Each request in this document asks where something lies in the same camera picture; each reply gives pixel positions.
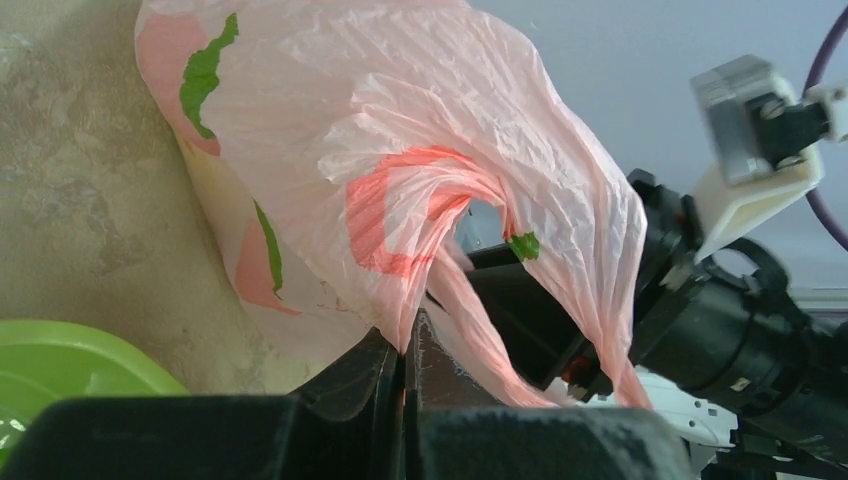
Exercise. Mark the pink plastic bag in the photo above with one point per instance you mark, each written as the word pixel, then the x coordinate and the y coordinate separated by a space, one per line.
pixel 335 147

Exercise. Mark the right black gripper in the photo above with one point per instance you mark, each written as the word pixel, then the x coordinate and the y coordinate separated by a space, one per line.
pixel 737 340

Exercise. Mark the green plastic tray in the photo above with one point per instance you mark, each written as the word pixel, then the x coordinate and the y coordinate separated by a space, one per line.
pixel 46 361

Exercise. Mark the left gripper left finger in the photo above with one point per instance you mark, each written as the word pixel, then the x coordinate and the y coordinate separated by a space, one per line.
pixel 342 424

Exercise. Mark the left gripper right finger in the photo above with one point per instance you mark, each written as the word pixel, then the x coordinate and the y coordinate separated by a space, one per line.
pixel 455 430

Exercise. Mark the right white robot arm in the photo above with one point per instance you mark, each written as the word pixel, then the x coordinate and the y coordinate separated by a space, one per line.
pixel 806 436

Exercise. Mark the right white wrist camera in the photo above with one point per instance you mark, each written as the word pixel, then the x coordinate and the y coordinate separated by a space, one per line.
pixel 764 136

